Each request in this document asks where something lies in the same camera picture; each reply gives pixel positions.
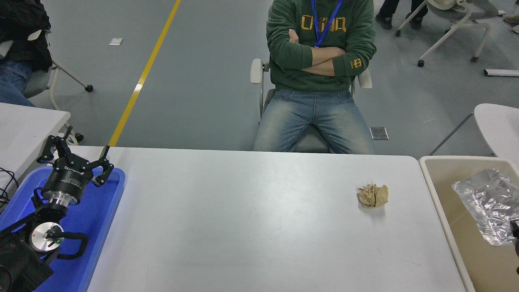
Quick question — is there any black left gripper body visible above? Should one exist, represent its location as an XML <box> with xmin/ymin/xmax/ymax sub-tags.
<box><xmin>42</xmin><ymin>155</ymin><xmax>95</xmax><ymax>200</ymax></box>

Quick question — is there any tan paper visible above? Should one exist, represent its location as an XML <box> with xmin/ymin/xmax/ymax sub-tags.
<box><xmin>357</xmin><ymin>183</ymin><xmax>389</xmax><ymax>208</ymax></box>

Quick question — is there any silver foil tray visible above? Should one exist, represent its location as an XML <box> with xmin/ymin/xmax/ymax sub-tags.
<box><xmin>452</xmin><ymin>169</ymin><xmax>519</xmax><ymax>247</ymax></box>

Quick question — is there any white side table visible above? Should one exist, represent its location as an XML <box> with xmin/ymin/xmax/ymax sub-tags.
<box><xmin>0</xmin><ymin>103</ymin><xmax>71</xmax><ymax>191</ymax></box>

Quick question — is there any blue plastic tray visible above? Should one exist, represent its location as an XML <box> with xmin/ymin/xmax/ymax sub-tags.
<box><xmin>0</xmin><ymin>165</ymin><xmax>126</xmax><ymax>292</ymax></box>

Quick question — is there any grey wheeled chair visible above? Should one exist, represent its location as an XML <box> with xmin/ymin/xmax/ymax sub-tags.
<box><xmin>22</xmin><ymin>28</ymin><xmax>94</xmax><ymax>146</ymax></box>

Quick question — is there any yellow floor tape line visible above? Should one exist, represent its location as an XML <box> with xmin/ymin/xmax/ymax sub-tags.
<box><xmin>108</xmin><ymin>0</ymin><xmax>182</xmax><ymax>147</ymax></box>

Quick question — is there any person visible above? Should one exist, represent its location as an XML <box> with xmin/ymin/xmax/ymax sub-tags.
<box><xmin>0</xmin><ymin>0</ymin><xmax>52</xmax><ymax>107</ymax></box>
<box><xmin>375</xmin><ymin>0</ymin><xmax>428</xmax><ymax>30</ymax></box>
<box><xmin>253</xmin><ymin>0</ymin><xmax>377</xmax><ymax>155</ymax></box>

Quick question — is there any grey chair with white armrests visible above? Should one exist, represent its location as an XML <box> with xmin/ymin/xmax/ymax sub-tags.
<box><xmin>250</xmin><ymin>58</ymin><xmax>373</xmax><ymax>154</ymax></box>

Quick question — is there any large pale bin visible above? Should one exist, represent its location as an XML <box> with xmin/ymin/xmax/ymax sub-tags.
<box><xmin>418</xmin><ymin>156</ymin><xmax>519</xmax><ymax>292</ymax></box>

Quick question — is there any white-framed wheeled chair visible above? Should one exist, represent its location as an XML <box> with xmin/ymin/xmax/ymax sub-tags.
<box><xmin>395</xmin><ymin>0</ymin><xmax>491</xmax><ymax>67</ymax></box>

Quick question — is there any white rounded table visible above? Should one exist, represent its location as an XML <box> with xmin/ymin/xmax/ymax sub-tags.
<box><xmin>429</xmin><ymin>103</ymin><xmax>519</xmax><ymax>167</ymax></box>

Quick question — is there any thin black cable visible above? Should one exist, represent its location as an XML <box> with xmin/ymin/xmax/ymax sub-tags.
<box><xmin>0</xmin><ymin>167</ymin><xmax>19</xmax><ymax>213</ymax></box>

